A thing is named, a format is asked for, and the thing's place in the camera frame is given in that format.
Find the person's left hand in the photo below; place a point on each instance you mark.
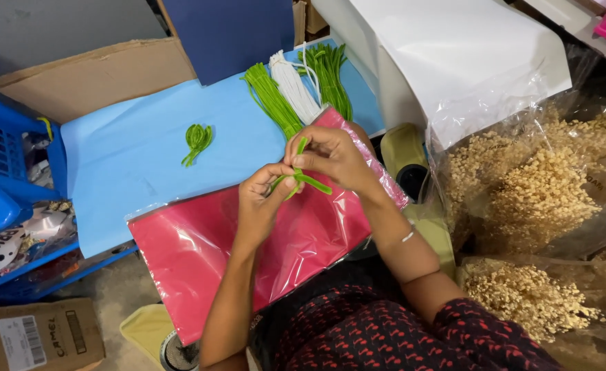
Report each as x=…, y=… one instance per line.
x=259, y=201

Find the blue plastic rack with clutter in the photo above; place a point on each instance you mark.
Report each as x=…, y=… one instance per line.
x=9, y=196

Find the brown cardboard sheet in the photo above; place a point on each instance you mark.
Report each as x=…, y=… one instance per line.
x=97, y=77

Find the white paper roll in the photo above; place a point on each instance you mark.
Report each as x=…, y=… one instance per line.
x=462, y=56

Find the person's right hand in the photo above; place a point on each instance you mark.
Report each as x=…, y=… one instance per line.
x=334, y=154

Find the dried beige flowers in plastic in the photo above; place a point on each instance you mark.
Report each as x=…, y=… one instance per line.
x=535, y=206

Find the finished green pipe cleaner leaf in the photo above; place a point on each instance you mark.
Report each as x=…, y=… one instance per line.
x=196, y=141

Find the person's patterned dark clothing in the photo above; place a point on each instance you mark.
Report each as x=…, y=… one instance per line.
x=385, y=330

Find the red paper pack in plastic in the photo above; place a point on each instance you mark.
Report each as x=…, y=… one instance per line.
x=282, y=247

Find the olive green slipper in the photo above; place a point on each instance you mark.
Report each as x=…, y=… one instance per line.
x=419, y=190

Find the yellow green slipper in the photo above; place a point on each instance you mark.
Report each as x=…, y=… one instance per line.
x=158, y=337

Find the bundle of green pipe cleaners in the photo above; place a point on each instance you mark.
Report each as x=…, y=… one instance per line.
x=272, y=100

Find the green pipe cleaner leaf piece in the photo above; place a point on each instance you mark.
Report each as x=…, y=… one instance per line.
x=301, y=175

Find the cardboard box with label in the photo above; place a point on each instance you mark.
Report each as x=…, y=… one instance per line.
x=35, y=335

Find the bundle of white pipe cleaners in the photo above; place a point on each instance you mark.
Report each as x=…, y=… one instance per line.
x=295, y=87

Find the dark blue paper sheet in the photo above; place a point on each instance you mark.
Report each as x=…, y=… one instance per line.
x=228, y=36

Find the dark green pipe cleaner bundle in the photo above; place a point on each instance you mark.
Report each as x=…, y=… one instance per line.
x=329, y=77

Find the light blue paper sheet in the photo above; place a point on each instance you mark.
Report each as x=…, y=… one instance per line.
x=138, y=154

